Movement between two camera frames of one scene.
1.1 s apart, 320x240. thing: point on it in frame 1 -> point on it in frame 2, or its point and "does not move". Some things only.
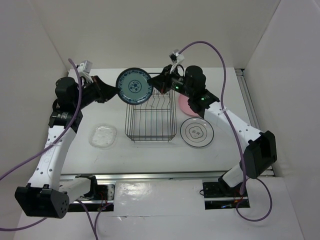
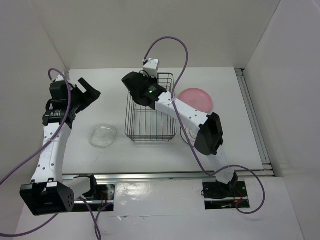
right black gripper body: x=176 y=82 -> x=148 y=80
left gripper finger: x=107 y=91 -> x=91 y=94
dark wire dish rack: x=154 y=121 does not move
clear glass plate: x=102 y=136 does not move
